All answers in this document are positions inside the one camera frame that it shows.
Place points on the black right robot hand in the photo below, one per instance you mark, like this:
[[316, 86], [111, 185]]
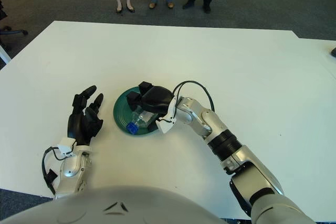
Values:
[[157, 100]]

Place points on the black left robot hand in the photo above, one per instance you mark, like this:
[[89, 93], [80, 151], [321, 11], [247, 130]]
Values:
[[78, 124]]

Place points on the clear bottle with blue cap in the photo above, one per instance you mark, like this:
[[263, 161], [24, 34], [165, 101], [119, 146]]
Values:
[[139, 123]]

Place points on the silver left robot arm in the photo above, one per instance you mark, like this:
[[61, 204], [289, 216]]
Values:
[[71, 166]]

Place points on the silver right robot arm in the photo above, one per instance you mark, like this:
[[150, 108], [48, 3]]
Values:
[[236, 145]]

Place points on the green round plate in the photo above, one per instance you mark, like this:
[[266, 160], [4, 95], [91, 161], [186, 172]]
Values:
[[122, 113]]

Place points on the grey robot torso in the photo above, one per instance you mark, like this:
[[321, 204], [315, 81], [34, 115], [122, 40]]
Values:
[[113, 205]]

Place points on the black office chair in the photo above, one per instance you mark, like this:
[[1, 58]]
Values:
[[10, 32]]

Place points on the dark object on side table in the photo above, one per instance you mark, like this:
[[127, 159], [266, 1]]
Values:
[[333, 52]]

